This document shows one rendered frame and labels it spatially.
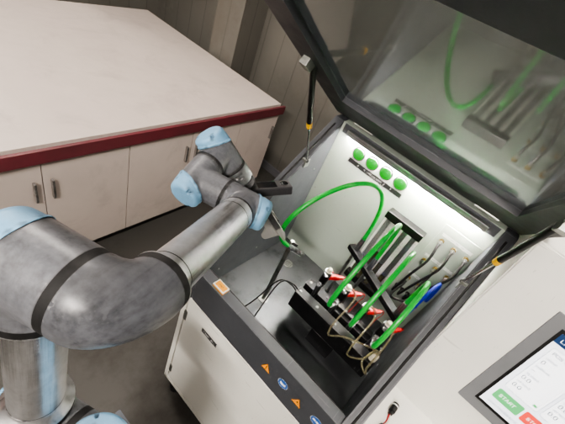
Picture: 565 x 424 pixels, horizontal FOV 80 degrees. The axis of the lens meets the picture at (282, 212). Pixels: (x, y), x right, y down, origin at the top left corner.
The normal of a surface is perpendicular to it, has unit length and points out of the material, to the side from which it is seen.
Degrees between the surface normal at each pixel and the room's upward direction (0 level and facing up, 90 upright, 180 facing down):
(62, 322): 59
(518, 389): 76
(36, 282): 39
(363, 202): 90
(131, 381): 0
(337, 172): 90
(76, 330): 65
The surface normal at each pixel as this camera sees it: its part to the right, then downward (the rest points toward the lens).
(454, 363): -0.54, 0.14
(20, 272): 0.04, -0.24
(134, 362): 0.33, -0.72
